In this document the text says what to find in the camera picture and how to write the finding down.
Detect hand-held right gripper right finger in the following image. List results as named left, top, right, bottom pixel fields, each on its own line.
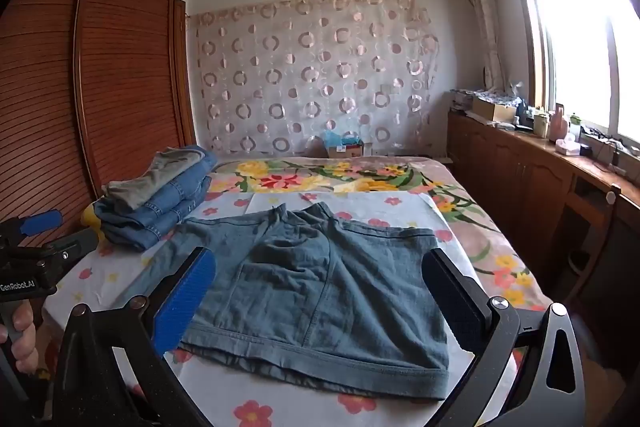
left=422, top=248, right=586, bottom=427

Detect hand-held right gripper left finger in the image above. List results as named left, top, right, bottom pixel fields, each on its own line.
left=50, top=247, right=217, bottom=427

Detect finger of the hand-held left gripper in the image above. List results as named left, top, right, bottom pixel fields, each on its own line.
left=42, top=227, right=101, bottom=269
left=0, top=209, right=64, bottom=250

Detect teal short pants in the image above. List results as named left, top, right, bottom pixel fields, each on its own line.
left=127, top=202, right=451, bottom=400

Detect folded grey-green pants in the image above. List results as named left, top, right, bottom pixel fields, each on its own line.
left=102, top=147, right=201, bottom=210

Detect person's left hand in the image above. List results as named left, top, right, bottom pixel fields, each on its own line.
left=0, top=299, right=40, bottom=370

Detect floral yellow pillow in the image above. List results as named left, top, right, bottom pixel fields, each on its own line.
left=80, top=154, right=551, bottom=313

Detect folded blue denim jeans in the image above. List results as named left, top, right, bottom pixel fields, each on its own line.
left=92, top=146, right=218, bottom=250

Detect long wooden cabinet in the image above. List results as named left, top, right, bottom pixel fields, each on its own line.
left=446, top=109, right=640, bottom=358

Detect strawberry print bed sheet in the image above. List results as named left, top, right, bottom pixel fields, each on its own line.
left=42, top=189, right=521, bottom=427

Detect small cardboard box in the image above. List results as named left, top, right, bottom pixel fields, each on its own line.
left=327, top=142, right=365, bottom=159

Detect brown louvered wooden wardrobe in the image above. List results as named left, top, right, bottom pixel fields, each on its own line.
left=0, top=0, right=198, bottom=228

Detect open cardboard box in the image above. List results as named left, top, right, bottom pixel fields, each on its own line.
left=472, top=97, right=518, bottom=122

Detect blue plastic bag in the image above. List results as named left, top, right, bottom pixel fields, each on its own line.
left=320, top=129, right=363, bottom=150

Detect pink bottle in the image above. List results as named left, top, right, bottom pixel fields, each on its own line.
left=548, top=103, right=571, bottom=142

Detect circle patterned sheer curtain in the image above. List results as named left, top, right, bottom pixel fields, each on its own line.
left=187, top=0, right=443, bottom=158

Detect white bundled window curtain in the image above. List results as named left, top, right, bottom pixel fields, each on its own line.
left=459, top=0, right=506, bottom=92

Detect wooden framed window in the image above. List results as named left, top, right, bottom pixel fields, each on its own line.
left=505, top=0, right=640, bottom=148

